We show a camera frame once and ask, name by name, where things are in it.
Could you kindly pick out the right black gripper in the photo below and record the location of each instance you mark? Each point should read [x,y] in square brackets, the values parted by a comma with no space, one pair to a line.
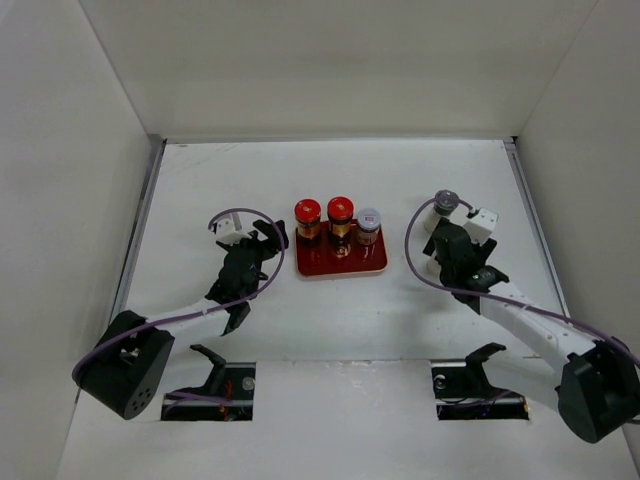
[484,252]

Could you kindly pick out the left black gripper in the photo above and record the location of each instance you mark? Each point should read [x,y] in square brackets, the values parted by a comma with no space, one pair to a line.
[269,246]

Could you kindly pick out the clear cap salt grinder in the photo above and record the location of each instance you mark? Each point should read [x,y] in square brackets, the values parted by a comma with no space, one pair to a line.
[445,203]

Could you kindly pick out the red lid chili sauce jar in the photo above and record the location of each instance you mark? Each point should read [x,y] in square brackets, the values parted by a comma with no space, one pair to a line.
[307,214]

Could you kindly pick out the red lid brown sauce bottle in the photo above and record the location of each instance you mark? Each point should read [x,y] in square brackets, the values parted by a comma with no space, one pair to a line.
[340,212]

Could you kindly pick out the white lid condiment jar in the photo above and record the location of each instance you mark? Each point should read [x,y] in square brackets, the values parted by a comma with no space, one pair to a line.
[368,224]

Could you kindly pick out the black cap white shaker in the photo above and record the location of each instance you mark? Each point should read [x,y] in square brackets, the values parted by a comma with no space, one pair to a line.
[433,266]

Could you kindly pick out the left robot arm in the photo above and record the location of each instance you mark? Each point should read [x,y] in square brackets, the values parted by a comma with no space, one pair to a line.
[124,370]

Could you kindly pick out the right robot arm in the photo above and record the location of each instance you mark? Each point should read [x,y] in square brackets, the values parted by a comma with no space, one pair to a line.
[595,380]

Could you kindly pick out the red lacquer tray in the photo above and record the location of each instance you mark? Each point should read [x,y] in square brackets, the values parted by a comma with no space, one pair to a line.
[321,258]

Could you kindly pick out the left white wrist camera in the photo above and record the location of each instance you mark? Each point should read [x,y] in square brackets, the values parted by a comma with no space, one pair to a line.
[230,224]

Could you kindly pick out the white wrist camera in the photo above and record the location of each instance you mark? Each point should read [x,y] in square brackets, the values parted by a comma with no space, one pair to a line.
[480,225]
[230,224]

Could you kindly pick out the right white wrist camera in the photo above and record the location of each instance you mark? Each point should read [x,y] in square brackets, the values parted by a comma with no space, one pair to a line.
[480,225]

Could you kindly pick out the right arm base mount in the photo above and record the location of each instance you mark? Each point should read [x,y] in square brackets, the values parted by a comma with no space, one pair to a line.
[463,392]

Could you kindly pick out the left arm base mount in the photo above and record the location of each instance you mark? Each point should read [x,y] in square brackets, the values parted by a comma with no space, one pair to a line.
[226,395]

